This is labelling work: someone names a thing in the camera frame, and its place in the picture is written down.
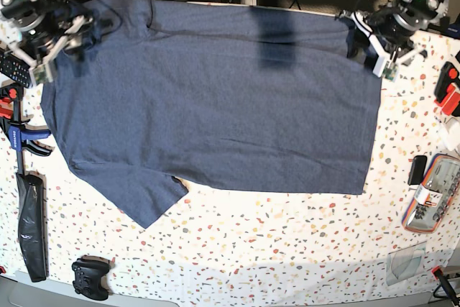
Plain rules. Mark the black game controller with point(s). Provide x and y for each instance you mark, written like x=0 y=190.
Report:
x=88 y=278

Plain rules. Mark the transparent pencil case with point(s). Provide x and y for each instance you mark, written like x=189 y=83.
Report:
x=433 y=196

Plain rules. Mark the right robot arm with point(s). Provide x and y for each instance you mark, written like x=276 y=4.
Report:
x=47 y=16

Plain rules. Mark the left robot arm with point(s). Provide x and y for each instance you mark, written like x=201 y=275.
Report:
x=410 y=16

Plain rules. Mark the blue bar clamp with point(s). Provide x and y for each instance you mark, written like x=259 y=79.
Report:
x=14 y=127

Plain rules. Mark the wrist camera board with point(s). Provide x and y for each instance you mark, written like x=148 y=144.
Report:
x=41 y=74
x=390 y=71

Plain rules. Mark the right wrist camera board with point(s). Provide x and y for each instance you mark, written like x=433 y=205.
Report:
x=41 y=74

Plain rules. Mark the small black box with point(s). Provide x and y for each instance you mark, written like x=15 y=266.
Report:
x=417 y=170

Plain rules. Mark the black remote control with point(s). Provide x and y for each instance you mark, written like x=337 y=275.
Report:
x=15 y=69

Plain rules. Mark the blue T-shirt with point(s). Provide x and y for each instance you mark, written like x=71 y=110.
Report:
x=233 y=97

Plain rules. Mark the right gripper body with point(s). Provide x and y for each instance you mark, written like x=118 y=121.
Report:
x=71 y=38

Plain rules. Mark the white adapter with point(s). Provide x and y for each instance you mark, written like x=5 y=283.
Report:
x=449 y=133

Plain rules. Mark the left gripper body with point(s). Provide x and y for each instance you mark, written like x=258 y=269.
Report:
x=368 y=46

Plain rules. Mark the red and black tool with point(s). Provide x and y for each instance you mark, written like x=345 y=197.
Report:
x=446 y=91

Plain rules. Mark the black plastic bag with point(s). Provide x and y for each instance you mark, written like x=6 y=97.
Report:
x=31 y=225

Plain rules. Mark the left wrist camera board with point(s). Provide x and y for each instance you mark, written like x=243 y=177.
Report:
x=390 y=71

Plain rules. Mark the clear plastic sleeve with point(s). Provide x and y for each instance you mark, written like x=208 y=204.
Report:
x=405 y=263

